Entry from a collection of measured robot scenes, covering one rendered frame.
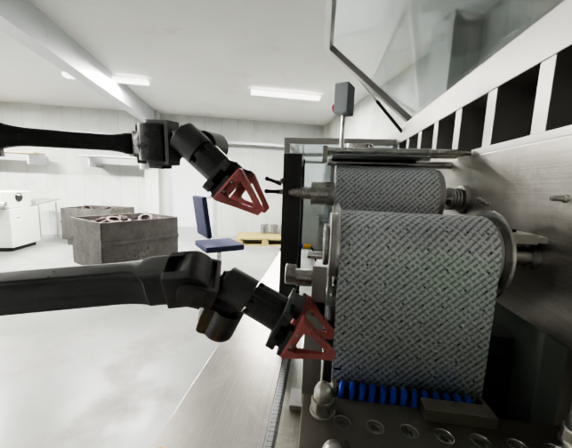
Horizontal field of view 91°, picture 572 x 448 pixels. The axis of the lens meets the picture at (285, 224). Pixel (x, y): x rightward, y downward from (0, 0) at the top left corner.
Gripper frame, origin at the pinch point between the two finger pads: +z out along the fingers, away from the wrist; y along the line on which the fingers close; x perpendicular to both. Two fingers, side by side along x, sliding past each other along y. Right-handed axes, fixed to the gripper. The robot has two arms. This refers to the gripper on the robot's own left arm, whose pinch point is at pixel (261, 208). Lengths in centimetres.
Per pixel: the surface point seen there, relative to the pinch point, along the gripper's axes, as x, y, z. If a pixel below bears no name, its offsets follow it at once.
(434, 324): 6.3, 5.3, 33.0
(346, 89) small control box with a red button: 40, -51, -12
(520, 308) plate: 17.8, -1.8, 45.1
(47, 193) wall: -423, -537, -469
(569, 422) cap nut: 9, 12, 50
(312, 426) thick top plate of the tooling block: -14.4, 14.7, 26.7
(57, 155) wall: -338, -543, -507
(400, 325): 2.4, 5.3, 29.7
